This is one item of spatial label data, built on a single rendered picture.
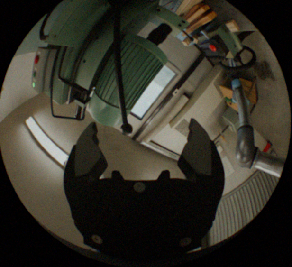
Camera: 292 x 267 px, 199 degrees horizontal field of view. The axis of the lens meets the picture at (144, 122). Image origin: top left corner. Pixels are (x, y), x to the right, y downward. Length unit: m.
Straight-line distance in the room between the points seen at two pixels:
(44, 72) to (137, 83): 0.34
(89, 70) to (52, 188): 1.44
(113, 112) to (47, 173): 1.42
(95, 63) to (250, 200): 3.20
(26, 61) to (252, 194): 5.44
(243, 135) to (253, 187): 2.54
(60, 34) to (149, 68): 0.25
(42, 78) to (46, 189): 1.36
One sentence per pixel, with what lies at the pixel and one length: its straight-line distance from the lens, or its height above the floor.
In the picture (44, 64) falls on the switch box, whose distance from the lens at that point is 0.37.
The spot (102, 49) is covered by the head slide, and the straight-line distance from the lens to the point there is 0.29.
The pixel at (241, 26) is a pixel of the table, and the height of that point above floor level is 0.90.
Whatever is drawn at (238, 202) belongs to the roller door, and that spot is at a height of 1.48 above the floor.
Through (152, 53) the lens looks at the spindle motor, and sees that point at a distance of 0.25.
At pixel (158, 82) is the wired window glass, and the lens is 1.73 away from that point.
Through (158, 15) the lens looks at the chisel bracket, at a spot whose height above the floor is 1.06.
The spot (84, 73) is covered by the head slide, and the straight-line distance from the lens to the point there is 0.31.
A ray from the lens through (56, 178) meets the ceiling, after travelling 1.49.
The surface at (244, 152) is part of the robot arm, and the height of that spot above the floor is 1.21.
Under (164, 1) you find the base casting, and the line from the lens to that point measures 0.68.
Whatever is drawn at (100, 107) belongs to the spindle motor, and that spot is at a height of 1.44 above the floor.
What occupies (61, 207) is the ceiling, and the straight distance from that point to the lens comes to 1.48.
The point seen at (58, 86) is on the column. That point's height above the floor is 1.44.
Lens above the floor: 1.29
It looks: 26 degrees up
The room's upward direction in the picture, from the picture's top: 141 degrees counter-clockwise
